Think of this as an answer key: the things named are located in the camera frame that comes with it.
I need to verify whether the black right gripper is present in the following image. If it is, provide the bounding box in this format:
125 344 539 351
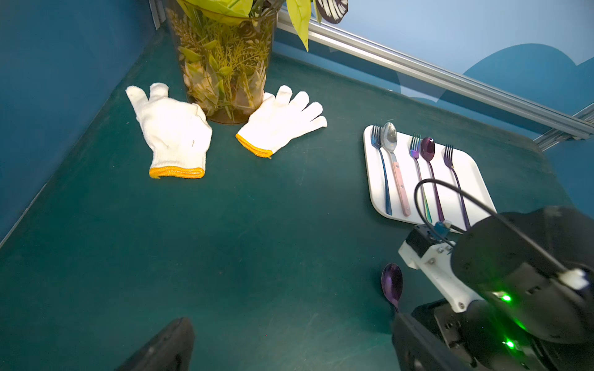
412 300 510 370

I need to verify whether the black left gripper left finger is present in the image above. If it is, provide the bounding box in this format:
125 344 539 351
117 317 195 371

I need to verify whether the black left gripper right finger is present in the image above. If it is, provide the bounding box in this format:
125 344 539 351
392 312 470 370

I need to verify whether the purple metal spoon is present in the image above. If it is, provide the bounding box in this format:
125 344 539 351
381 263 404 312

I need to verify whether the purple metal fork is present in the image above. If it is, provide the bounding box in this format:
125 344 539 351
441 144 472 230

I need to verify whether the rainbow iridescent fork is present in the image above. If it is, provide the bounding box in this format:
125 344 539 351
409 134 433 223

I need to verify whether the silver spoon pink handle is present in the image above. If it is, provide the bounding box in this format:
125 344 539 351
381 122 411 216

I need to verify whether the blue metal fork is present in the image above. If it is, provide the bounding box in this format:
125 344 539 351
371 125 392 216

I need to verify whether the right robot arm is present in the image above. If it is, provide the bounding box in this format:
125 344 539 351
398 207 593 370

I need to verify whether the white rectangular tray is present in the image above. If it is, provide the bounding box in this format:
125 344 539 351
363 124 497 228

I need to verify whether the white glove left of vase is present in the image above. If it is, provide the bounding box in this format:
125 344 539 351
125 83 213 179

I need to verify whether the white glove of vase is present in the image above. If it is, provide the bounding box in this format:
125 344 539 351
236 85 327 159
125 83 213 179

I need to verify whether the white glove right of vase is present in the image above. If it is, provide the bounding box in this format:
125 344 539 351
236 85 327 159

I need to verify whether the glass vase with plants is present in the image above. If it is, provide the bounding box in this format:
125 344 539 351
166 0 349 125

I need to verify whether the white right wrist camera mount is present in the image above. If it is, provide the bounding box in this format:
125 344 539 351
398 225 482 313

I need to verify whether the black camera cable right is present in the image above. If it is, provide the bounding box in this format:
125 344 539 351
412 178 590 288

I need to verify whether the right aluminium side rail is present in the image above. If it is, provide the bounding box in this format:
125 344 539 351
534 104 593 151

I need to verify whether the aluminium back rail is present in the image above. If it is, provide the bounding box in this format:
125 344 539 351
275 12 593 137

